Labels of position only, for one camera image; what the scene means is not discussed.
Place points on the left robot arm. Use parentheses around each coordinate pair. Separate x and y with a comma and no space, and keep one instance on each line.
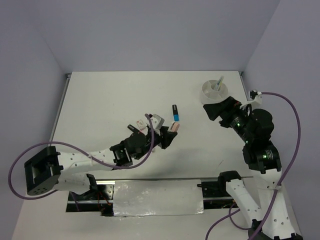
(50,169)

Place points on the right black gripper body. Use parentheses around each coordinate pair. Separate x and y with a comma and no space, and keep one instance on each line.
(235,115)

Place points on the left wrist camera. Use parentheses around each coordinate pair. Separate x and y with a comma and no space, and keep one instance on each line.
(157,122)

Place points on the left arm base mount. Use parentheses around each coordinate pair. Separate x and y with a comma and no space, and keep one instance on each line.
(100,201)

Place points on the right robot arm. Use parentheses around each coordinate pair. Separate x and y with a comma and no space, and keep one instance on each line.
(269,219)

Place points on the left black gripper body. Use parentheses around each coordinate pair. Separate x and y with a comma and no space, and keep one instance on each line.
(162,141)

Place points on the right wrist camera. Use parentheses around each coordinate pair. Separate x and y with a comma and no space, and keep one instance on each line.
(255,100)

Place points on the silver foil sheet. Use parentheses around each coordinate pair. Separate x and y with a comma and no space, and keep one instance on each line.
(157,198)

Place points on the white round divided organizer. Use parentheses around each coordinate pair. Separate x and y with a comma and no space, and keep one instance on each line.
(210,96)

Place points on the pink black highlighter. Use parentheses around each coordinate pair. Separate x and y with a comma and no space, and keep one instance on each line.
(133,129)

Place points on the white boxed eraser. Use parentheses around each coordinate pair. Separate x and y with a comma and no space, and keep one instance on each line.
(141,125)

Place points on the blue black highlighter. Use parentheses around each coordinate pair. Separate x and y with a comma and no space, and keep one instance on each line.
(175,113)

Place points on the pink mini stapler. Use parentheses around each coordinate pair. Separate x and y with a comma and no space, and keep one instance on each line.
(174,127)

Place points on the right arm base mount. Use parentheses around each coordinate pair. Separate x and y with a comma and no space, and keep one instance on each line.
(214,193)

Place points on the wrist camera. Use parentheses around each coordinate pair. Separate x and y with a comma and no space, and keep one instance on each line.
(157,122)
(255,100)

